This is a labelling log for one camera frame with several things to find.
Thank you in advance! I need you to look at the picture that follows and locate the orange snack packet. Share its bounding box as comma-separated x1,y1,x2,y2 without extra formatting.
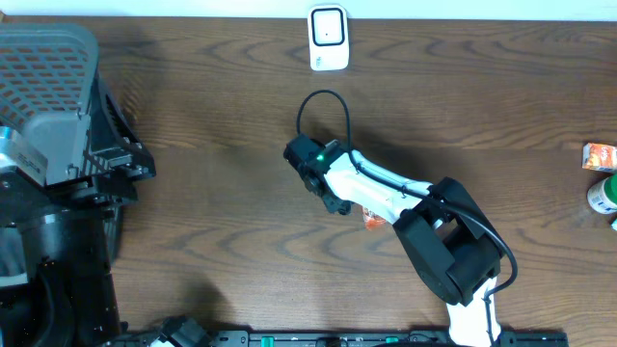
581,143,616,173

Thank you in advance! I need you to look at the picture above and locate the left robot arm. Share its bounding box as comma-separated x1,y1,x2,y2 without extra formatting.
1,79,212,346

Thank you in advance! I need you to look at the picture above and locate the red Top chocolate bar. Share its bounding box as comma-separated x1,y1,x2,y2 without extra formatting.
362,207,389,229

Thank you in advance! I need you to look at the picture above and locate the grey plastic mesh basket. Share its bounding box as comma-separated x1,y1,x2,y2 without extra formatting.
0,22,124,266

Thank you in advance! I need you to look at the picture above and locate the green lid jar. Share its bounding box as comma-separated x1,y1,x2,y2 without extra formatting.
587,175,617,214

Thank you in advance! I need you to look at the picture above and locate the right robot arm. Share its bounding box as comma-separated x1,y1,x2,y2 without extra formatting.
283,134,504,346

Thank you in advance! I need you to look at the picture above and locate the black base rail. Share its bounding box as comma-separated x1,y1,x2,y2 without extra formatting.
113,329,571,347

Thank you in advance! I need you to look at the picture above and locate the white barcode scanner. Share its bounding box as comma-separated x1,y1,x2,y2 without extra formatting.
307,4,350,71

